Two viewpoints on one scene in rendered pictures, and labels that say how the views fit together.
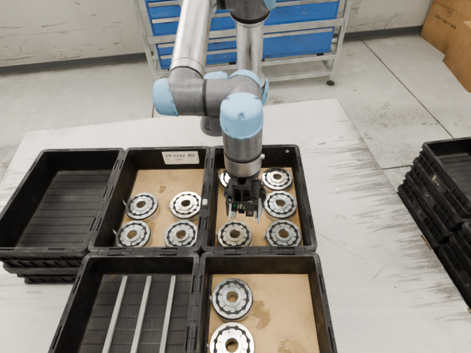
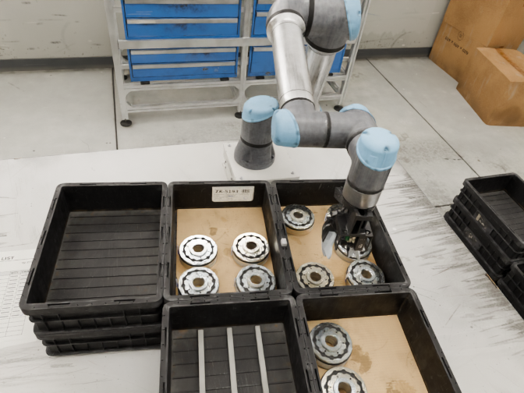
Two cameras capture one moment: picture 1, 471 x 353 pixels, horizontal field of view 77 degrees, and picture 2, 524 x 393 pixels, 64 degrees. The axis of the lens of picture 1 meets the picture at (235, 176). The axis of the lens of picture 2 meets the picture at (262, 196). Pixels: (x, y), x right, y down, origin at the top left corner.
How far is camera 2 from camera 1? 0.41 m
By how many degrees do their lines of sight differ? 12
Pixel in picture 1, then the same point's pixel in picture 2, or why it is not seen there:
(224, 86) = (348, 119)
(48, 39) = not seen: outside the picture
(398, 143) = (423, 181)
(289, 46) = not seen: hidden behind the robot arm
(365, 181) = (421, 220)
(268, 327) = (370, 370)
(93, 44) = (21, 41)
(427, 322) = (507, 358)
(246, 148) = (380, 178)
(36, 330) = not seen: outside the picture
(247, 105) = (387, 139)
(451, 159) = (490, 197)
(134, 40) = (82, 40)
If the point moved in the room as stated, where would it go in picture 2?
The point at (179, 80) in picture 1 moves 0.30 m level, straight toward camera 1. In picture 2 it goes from (302, 111) to (386, 217)
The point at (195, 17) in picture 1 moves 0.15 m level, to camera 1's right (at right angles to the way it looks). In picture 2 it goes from (298, 48) to (360, 48)
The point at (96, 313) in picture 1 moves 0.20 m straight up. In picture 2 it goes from (176, 373) to (172, 328)
